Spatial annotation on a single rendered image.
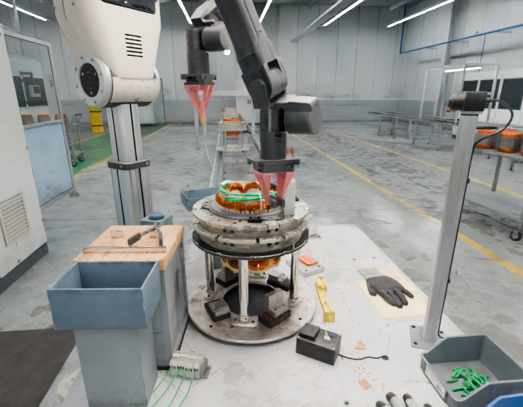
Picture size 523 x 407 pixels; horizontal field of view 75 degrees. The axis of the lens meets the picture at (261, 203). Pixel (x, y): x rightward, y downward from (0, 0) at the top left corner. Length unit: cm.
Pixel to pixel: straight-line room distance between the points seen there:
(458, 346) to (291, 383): 40
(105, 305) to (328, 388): 50
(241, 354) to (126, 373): 28
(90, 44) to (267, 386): 100
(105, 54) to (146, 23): 18
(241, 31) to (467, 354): 87
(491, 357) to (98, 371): 85
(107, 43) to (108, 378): 85
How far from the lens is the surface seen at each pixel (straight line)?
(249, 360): 90
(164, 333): 84
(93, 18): 113
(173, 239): 83
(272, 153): 71
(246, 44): 68
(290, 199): 86
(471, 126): 85
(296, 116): 68
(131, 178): 121
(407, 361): 97
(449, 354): 98
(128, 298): 67
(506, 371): 98
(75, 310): 72
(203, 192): 125
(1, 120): 324
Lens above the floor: 139
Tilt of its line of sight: 18 degrees down
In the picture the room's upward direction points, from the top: straight up
